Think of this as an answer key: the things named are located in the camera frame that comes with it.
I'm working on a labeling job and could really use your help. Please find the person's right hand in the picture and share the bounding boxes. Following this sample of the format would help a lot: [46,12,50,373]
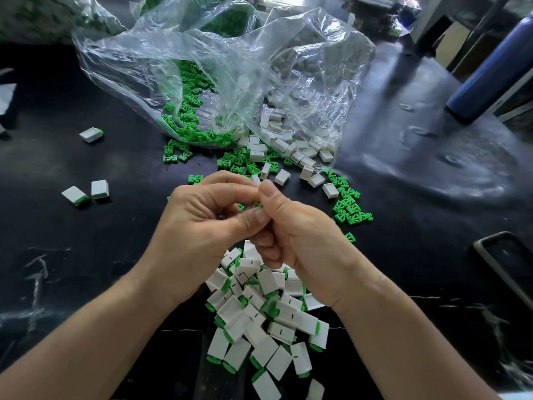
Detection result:
[250,181,371,312]

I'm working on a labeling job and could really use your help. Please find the person's left hand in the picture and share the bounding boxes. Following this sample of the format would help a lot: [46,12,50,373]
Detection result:
[137,171,271,309]

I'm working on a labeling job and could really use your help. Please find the heap of white caps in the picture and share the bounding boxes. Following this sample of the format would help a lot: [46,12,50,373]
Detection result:
[248,104,341,201]

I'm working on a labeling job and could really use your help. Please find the pile of assembled white-green pieces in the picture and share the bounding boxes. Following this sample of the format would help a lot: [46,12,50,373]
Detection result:
[205,241,330,400]

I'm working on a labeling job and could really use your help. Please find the assembled white-green part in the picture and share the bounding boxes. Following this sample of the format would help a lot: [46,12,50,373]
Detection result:
[90,179,110,201]
[61,186,90,207]
[79,126,105,145]

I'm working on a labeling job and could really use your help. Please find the pile of green clips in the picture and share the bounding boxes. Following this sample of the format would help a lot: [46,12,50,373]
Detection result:
[160,61,374,244]

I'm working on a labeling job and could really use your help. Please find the person's right forearm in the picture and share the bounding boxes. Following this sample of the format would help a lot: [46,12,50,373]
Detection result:
[333,271,501,400]

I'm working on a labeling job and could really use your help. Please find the person's left forearm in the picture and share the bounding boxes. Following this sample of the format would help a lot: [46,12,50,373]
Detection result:
[0,274,188,400]

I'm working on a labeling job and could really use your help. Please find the clear plastic bag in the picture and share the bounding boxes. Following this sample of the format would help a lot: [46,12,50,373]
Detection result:
[72,0,378,153]

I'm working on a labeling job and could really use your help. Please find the black smartphone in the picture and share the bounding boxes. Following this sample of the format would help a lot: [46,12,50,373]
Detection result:
[473,231,533,312]

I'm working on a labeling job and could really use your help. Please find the plastic bag full of green pieces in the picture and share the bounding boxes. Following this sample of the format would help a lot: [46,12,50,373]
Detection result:
[133,0,259,37]

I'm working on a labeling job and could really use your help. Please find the white paper sheet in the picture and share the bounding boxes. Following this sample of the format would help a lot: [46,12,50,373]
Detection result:
[0,83,18,117]

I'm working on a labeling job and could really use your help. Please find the brown cardboard box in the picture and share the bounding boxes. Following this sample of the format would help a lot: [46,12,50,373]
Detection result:
[435,16,474,67]

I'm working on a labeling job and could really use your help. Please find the blue cylinder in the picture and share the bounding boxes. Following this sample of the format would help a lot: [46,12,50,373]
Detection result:
[445,14,533,124]

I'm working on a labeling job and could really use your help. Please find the large bag of assembled pieces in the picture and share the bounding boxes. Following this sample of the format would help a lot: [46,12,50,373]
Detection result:
[0,0,126,42]

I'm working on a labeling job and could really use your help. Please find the white metal frame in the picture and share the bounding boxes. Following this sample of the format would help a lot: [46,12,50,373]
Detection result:
[410,0,533,67]

